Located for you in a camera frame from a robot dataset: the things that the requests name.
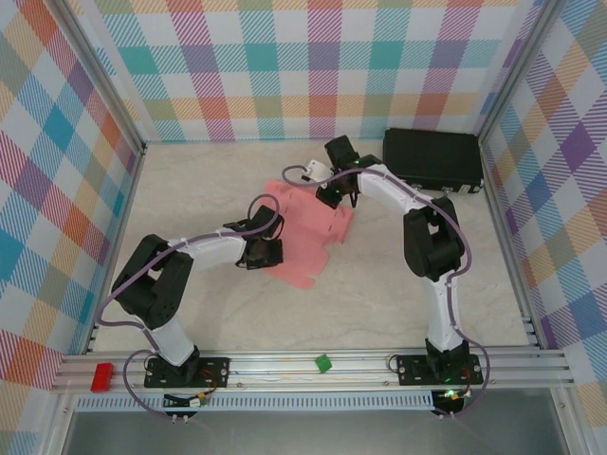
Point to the pink paper box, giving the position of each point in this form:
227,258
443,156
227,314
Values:
303,237

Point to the black ribbed carry case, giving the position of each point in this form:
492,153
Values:
436,151

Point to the aluminium frame side rail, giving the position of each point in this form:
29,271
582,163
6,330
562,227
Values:
495,189
129,199

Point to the aluminium frame post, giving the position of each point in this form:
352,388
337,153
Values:
514,71
104,71

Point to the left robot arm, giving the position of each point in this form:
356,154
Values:
213,246

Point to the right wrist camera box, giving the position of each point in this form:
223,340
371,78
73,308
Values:
317,170

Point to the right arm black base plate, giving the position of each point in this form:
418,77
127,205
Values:
412,372

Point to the wide aluminium base rail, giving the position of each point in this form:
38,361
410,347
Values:
284,379

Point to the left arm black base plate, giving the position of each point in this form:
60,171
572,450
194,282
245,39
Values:
213,372

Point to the grey sheet metal panel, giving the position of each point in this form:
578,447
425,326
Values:
308,436

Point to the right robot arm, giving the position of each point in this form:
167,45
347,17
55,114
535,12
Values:
441,308

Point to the small green block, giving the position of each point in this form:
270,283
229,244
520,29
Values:
324,363

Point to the red rectangular toy brick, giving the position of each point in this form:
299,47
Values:
102,377

